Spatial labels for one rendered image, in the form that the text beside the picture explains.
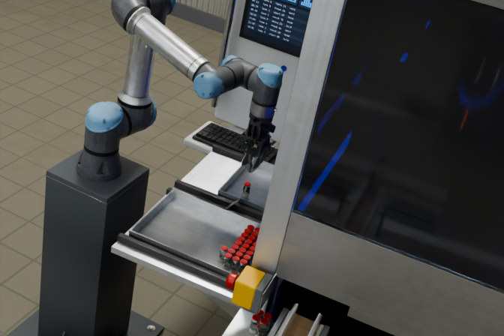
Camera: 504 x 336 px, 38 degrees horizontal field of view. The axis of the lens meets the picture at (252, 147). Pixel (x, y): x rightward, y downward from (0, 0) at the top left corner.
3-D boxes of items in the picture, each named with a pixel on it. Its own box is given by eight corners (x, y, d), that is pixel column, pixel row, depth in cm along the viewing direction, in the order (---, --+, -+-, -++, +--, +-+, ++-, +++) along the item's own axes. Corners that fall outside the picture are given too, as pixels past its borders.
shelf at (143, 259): (343, 197, 248) (345, 192, 247) (270, 320, 189) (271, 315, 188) (216, 149, 260) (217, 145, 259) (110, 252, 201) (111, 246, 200)
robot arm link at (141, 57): (101, 129, 251) (121, -23, 223) (131, 117, 262) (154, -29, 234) (127, 145, 246) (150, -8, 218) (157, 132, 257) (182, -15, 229)
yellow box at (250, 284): (268, 297, 182) (273, 274, 178) (257, 314, 176) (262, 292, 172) (240, 286, 184) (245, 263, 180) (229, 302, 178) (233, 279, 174)
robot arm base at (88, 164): (67, 169, 245) (68, 144, 240) (94, 152, 257) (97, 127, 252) (104, 187, 240) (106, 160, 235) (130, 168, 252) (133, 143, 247)
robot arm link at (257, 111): (257, 93, 220) (282, 102, 218) (254, 106, 222) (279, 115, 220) (247, 101, 214) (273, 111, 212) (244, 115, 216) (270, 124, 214)
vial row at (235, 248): (253, 238, 215) (256, 226, 212) (227, 271, 200) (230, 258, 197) (246, 235, 215) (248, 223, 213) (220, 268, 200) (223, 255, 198)
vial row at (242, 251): (259, 241, 214) (262, 229, 212) (235, 274, 199) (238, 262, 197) (253, 238, 215) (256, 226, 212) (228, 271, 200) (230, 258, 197)
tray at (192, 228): (273, 238, 217) (275, 229, 215) (238, 287, 195) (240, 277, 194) (172, 197, 226) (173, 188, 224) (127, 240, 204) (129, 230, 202)
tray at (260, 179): (340, 199, 243) (343, 190, 241) (317, 238, 221) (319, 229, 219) (247, 164, 251) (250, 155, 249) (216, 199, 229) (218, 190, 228)
